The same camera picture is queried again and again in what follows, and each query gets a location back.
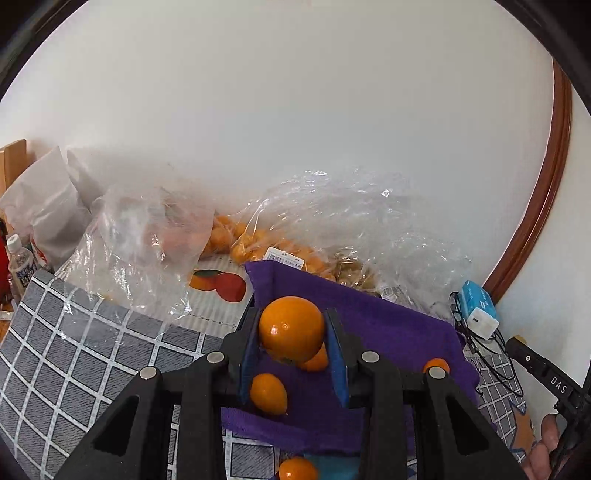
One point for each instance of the person's right hand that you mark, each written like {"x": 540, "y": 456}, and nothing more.
{"x": 547, "y": 443}

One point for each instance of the white plastic bag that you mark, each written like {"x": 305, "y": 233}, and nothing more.
{"x": 46, "y": 203}

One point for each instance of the red paper bag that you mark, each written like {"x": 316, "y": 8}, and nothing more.
{"x": 3, "y": 267}

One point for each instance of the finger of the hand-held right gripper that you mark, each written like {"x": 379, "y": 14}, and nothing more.
{"x": 540, "y": 369}

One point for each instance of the wooden door frame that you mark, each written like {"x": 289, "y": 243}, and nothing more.
{"x": 549, "y": 184}

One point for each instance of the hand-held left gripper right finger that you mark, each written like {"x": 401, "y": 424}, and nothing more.
{"x": 339, "y": 369}

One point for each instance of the blue and white box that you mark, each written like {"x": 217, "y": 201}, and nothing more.
{"x": 480, "y": 309}

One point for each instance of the large orange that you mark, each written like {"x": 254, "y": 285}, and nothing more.
{"x": 319, "y": 361}
{"x": 291, "y": 327}

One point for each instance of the wooden chair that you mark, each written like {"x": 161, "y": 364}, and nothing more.
{"x": 11, "y": 159}

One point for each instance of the purple cloth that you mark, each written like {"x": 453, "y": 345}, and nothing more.
{"x": 392, "y": 323}

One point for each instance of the grey checked tablecloth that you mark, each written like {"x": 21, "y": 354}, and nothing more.
{"x": 69, "y": 346}

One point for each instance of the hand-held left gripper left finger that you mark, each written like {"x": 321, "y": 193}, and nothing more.
{"x": 247, "y": 364}

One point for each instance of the clear water bottle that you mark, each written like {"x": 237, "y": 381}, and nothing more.
{"x": 21, "y": 267}

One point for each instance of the fruit print white board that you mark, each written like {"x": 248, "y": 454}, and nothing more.
{"x": 217, "y": 286}

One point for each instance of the clear plastic bag of kumquats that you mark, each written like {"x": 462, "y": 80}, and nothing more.
{"x": 346, "y": 207}

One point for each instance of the small orange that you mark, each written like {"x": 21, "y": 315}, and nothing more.
{"x": 298, "y": 468}
{"x": 436, "y": 363}
{"x": 268, "y": 392}

